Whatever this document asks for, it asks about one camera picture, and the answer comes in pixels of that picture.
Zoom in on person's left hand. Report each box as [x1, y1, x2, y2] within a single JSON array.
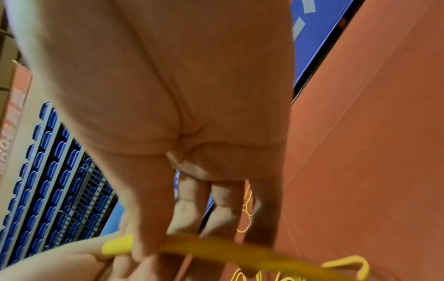
[[0, 230, 140, 281]]

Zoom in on person's right hand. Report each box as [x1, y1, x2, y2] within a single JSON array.
[[3, 0, 296, 281]]

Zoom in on yellow cord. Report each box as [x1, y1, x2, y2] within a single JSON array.
[[100, 181, 372, 281]]

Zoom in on rows of blue seats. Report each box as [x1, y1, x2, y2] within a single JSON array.
[[0, 101, 119, 269]]

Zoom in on red banner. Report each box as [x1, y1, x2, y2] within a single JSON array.
[[0, 60, 33, 182]]

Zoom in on blue banner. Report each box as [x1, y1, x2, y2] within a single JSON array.
[[97, 0, 365, 242]]

